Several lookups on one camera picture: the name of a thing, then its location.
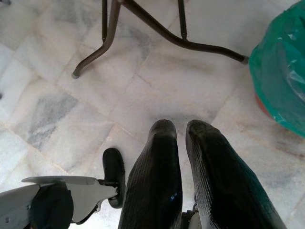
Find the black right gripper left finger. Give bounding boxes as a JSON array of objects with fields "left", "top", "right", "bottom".
[{"left": 118, "top": 120, "right": 183, "bottom": 229}]

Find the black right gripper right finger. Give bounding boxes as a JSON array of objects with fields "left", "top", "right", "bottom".
[{"left": 185, "top": 120, "right": 288, "bottom": 229}]

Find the black robot left foot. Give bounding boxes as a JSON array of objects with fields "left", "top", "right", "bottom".
[{"left": 102, "top": 147, "right": 126, "bottom": 209}]

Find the grey robot right leg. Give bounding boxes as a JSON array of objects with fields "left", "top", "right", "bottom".
[{"left": 181, "top": 193, "right": 203, "bottom": 229}]

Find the green plastic bin bag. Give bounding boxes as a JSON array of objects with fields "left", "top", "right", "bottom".
[{"left": 248, "top": 0, "right": 305, "bottom": 144}]

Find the brown curved metal table leg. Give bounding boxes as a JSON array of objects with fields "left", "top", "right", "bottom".
[
  {"left": 121, "top": 0, "right": 250, "bottom": 64},
  {"left": 71, "top": 0, "right": 123, "bottom": 79}
]

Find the thin brown table brace rod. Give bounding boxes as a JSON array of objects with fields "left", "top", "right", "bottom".
[
  {"left": 178, "top": 0, "right": 188, "bottom": 39},
  {"left": 101, "top": 0, "right": 109, "bottom": 40}
]

